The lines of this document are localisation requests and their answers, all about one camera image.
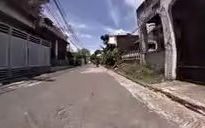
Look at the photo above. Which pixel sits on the person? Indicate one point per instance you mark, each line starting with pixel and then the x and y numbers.
pixel 97 61

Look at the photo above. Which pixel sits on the green bushes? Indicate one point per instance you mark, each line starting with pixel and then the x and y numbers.
pixel 110 55

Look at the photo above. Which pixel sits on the distant trees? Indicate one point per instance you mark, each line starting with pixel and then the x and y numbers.
pixel 78 56

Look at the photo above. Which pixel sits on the white railing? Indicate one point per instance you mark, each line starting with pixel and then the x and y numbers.
pixel 130 56

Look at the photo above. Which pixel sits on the brown building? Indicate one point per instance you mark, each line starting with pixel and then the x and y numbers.
pixel 125 41

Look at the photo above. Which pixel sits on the grass patch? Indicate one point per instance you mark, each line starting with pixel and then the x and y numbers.
pixel 140 71

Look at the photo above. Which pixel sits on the grey asphalt road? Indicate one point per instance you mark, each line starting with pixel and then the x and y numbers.
pixel 80 96

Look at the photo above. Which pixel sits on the pale concrete roadside strip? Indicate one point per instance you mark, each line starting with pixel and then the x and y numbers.
pixel 156 100

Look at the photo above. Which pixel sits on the concrete building with dark gate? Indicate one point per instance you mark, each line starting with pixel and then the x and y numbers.
pixel 168 46

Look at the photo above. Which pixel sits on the concrete verge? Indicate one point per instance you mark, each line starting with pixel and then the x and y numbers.
pixel 23 83

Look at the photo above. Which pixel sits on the grey panel fence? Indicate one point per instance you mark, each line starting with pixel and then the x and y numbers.
pixel 16 53

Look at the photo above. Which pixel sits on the raised concrete pavement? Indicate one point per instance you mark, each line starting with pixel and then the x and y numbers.
pixel 190 91

